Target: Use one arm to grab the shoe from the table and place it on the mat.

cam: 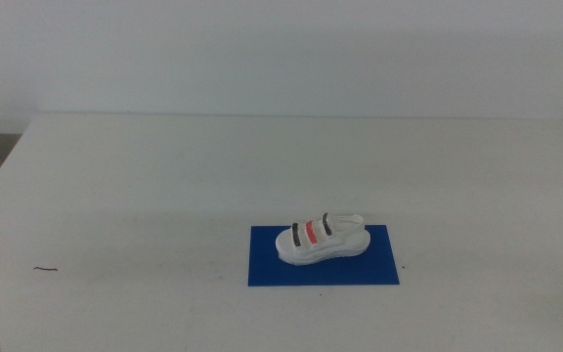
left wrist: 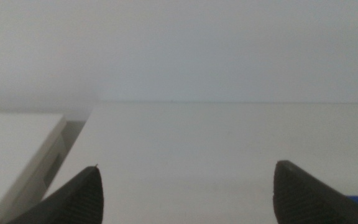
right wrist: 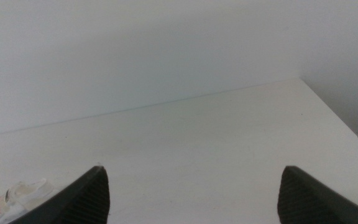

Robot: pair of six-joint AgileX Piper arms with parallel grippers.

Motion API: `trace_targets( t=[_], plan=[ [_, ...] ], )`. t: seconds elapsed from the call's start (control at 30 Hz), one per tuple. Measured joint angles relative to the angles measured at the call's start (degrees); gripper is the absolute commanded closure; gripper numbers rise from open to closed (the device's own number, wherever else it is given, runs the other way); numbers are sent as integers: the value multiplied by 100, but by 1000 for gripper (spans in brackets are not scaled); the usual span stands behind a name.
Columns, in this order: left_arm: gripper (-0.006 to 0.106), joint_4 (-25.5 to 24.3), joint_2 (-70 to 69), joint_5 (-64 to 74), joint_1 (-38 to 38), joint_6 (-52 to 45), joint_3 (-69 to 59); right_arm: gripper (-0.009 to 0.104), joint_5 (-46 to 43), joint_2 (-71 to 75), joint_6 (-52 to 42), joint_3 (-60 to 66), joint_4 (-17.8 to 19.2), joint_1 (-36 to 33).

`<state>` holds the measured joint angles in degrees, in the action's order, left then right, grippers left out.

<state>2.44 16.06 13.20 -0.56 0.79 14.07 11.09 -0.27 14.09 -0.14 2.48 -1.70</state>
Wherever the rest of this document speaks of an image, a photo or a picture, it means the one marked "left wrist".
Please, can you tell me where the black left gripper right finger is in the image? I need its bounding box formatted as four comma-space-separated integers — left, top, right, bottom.
272, 160, 358, 224

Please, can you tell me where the white side table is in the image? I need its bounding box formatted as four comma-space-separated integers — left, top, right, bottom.
0, 112, 86, 224

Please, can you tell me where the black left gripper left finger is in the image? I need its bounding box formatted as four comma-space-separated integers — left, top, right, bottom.
6, 165, 104, 224

